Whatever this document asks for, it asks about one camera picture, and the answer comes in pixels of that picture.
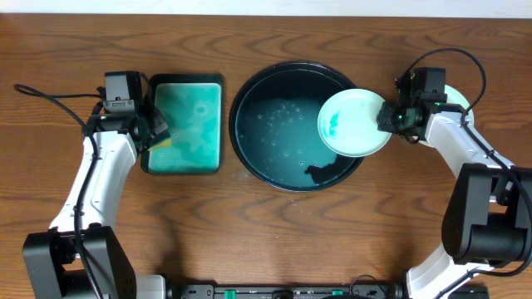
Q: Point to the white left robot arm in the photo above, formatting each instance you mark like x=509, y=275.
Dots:
x=79, y=256

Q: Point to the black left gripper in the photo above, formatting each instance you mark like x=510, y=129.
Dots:
x=154, y=125

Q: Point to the green yellow sponge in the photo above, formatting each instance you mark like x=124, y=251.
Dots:
x=159, y=142

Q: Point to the mint plate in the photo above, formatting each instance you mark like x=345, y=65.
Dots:
x=455, y=97
x=347, y=123

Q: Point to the black round tray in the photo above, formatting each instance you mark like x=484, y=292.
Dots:
x=273, y=126

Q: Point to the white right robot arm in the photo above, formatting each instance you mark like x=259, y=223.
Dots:
x=487, y=225

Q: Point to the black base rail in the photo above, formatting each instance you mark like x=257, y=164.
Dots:
x=366, y=290

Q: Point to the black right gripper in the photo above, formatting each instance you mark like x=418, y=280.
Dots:
x=386, y=117

